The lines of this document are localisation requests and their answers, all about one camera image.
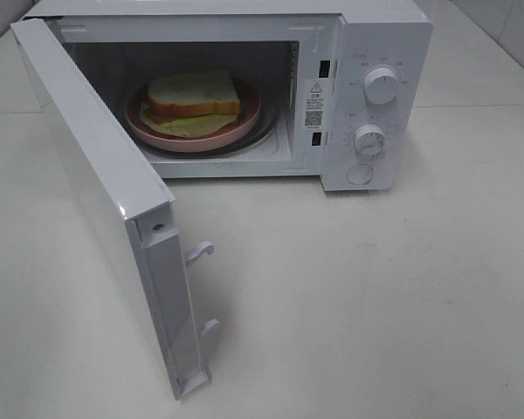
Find round door release button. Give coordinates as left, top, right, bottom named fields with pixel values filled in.
left=346, top=164, right=373, bottom=185

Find pink round plate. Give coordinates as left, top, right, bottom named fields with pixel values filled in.
left=124, top=78, right=262, bottom=153

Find white microwave door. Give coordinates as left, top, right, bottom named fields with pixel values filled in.
left=11, top=18, right=218, bottom=399

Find toast sandwich with lettuce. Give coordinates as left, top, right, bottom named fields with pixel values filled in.
left=147, top=71, right=241, bottom=119

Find glass microwave turntable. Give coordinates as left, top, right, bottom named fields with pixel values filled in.
left=127, top=99, right=279, bottom=160

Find white lower timer knob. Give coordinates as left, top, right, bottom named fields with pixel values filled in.
left=354, top=124, right=386, bottom=157

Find warning label sticker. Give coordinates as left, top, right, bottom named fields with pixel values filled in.
left=303, top=79, right=330, bottom=129

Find white microwave oven body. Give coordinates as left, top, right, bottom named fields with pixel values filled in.
left=18, top=1, right=432, bottom=191

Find white upper power knob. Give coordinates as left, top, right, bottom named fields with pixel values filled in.
left=362, top=65, right=400, bottom=105

